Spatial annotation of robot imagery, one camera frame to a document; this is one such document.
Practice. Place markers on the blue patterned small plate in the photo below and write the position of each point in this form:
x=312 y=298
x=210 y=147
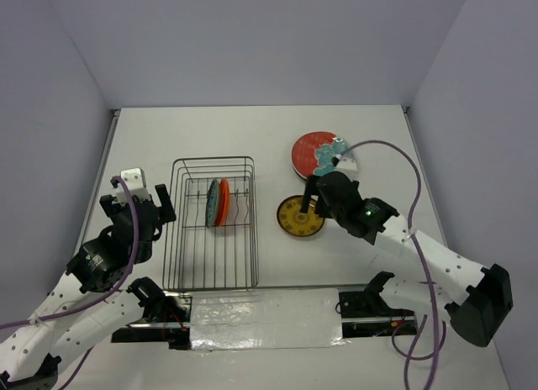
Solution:
x=212 y=203

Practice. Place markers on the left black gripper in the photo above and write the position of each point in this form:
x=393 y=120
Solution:
x=167 y=211

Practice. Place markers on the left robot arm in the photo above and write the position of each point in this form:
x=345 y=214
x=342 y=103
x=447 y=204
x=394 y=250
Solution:
x=89 y=303

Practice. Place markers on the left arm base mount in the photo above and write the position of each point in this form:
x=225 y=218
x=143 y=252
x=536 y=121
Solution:
x=171 y=328

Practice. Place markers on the metal wire dish rack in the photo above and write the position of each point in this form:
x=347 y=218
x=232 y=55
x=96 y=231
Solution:
x=212 y=245

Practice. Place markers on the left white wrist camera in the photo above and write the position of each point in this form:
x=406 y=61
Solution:
x=135 y=181

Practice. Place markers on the yellow patterned small plate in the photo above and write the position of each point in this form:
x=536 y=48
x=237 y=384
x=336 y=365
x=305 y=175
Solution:
x=296 y=223

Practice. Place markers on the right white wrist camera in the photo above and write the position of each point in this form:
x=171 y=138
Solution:
x=345 y=162

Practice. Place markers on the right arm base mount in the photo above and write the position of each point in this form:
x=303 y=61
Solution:
x=364 y=314

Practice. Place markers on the silver foil tape sheet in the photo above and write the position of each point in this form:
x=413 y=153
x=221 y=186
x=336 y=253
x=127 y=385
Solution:
x=265 y=319

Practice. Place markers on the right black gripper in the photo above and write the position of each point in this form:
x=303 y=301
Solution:
x=311 y=189

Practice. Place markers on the dark teal glazed plate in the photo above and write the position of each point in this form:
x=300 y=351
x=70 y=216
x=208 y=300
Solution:
x=351 y=174

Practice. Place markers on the red and teal floral plate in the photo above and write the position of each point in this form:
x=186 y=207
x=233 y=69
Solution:
x=311 y=153

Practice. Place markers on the orange small plate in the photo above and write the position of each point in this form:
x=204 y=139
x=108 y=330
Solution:
x=224 y=202

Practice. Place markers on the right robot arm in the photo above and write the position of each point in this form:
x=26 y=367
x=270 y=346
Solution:
x=423 y=275

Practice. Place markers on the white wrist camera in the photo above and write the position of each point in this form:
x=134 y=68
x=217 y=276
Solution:
x=135 y=181
x=345 y=162

